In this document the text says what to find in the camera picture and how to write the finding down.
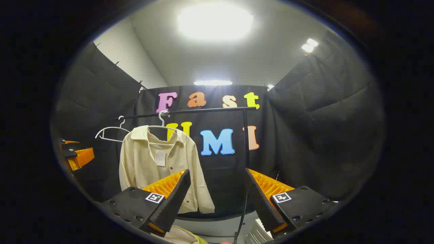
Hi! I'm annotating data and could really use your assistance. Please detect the white plastic hanger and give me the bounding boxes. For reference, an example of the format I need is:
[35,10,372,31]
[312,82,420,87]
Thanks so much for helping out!
[147,110,177,132]
[95,116,131,143]

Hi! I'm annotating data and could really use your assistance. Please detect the black cable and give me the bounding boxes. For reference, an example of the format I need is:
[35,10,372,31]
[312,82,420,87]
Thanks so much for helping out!
[234,193,249,244]

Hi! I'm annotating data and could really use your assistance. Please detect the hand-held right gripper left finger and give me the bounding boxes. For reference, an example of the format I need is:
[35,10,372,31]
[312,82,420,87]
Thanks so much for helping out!
[98,169,191,238]

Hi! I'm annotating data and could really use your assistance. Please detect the cream and yellow cloth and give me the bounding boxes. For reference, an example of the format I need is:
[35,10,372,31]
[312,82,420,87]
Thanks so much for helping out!
[159,225,209,244]

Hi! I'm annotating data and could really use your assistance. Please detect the large ceiling light panel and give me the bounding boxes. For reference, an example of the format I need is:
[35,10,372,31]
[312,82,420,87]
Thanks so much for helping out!
[178,3,254,41]

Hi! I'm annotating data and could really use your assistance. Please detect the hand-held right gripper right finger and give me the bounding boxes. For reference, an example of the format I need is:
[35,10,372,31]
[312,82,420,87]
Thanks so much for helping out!
[245,168,336,234]

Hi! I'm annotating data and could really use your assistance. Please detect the white laundry hamper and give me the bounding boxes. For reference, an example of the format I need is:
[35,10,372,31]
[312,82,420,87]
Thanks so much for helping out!
[244,219,273,244]

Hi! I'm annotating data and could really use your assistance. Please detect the ceiling light strip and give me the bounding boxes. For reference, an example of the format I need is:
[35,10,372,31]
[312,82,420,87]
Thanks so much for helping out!
[193,80,233,86]

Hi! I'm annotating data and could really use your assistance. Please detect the black metal clothes rack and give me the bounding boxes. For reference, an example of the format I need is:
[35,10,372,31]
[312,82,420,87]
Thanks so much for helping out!
[114,106,258,170]

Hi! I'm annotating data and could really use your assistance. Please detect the cream button shirt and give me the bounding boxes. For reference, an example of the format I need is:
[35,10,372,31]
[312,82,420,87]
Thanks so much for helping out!
[119,125,215,214]

